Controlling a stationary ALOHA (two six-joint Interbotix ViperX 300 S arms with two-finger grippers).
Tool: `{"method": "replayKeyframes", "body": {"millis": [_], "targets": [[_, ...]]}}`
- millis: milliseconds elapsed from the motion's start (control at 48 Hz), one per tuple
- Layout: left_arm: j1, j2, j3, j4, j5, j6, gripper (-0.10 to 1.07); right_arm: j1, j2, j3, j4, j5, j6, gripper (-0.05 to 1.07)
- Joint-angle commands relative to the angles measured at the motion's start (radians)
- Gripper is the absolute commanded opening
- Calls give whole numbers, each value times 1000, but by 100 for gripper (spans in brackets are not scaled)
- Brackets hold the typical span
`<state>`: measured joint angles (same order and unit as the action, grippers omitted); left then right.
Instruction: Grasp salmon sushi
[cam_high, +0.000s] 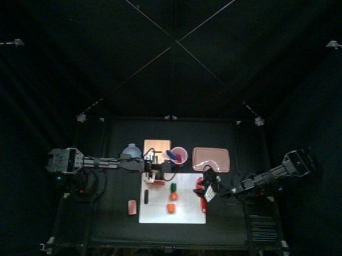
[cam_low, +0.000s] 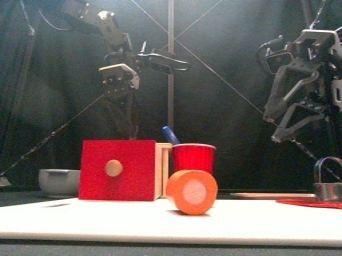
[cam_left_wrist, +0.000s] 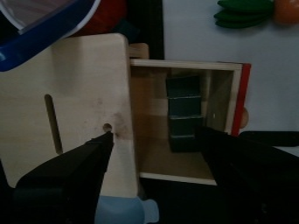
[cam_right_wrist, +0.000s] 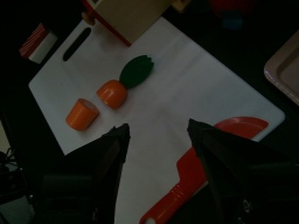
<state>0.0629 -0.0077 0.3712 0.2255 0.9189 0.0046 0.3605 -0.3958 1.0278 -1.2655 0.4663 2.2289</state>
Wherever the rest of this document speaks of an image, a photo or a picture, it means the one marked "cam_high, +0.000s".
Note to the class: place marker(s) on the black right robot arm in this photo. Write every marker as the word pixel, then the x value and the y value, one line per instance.
pixel 271 175

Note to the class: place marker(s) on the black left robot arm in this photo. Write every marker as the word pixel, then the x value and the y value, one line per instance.
pixel 95 163

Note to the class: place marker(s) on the salmon sushi toy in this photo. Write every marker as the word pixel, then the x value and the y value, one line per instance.
pixel 132 207

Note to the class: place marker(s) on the red white toy food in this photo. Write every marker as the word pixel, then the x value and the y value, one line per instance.
pixel 158 182

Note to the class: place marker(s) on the white paper tag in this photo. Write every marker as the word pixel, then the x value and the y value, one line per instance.
pixel 210 194

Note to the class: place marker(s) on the red long toy knife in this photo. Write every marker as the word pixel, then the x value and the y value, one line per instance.
pixel 203 204

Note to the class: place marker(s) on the blue spoon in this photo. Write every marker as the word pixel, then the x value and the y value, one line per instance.
pixel 172 155

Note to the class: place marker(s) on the toy carrot green top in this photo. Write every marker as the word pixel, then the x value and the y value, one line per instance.
pixel 172 192

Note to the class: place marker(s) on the purple bowl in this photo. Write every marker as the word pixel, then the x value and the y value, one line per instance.
pixel 182 154

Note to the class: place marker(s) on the square wooden board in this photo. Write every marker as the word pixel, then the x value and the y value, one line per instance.
pixel 156 146

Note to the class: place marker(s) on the pink rectangular tray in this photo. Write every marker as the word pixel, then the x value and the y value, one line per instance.
pixel 211 159

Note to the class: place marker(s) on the black marker pen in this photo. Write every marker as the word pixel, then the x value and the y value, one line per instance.
pixel 146 197

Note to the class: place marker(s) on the clear plastic bottle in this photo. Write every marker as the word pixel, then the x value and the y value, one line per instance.
pixel 131 151

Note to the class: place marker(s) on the small orange toy food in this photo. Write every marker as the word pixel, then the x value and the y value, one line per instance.
pixel 171 208

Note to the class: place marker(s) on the white cutting board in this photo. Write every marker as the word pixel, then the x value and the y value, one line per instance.
pixel 172 213

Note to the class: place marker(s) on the printed label sticker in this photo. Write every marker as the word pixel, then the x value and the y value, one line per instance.
pixel 262 227

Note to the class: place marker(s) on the silver frame clamp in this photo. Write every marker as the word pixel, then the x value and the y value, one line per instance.
pixel 259 121
pixel 333 44
pixel 80 117
pixel 16 42

